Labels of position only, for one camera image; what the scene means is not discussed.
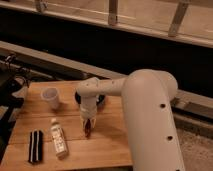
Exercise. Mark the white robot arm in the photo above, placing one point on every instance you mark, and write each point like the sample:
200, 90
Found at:
151, 130

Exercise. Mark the metal rail bracket left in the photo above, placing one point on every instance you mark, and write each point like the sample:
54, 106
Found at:
40, 6

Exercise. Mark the black round bowl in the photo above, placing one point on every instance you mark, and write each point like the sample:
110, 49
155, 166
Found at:
101, 99

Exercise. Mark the black white striped cloth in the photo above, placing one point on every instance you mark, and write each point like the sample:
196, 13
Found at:
35, 147

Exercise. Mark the metal rail bracket right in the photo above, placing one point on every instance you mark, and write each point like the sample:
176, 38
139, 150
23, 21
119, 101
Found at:
178, 17

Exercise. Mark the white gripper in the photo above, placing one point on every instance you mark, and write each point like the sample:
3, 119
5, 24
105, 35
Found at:
88, 110

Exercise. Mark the metal rail bracket centre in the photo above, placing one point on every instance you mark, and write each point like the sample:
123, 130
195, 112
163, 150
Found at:
112, 12

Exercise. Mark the metal rail bracket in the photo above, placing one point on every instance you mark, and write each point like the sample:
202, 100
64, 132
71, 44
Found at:
112, 12
178, 17
40, 6

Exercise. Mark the black equipment at left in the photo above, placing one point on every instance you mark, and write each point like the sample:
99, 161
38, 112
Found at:
13, 89

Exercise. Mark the translucent plastic cup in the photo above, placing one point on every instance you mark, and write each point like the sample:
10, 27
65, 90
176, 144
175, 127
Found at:
51, 96

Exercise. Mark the small clear plastic bottle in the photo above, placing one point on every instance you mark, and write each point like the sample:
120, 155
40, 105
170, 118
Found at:
58, 139

